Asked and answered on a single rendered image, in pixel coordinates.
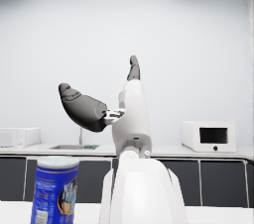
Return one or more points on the white microwave with dark window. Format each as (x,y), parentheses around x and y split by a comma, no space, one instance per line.
(209,136)

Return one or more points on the white boxy appliance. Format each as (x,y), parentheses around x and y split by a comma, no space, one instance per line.
(19,137)

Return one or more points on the blue printed can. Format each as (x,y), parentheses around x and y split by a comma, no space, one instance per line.
(55,191)

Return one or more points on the kitchen counter with dark cabinets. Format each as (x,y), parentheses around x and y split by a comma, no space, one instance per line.
(211,178)

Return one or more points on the steel sink with faucet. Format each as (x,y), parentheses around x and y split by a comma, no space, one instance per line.
(76,145)

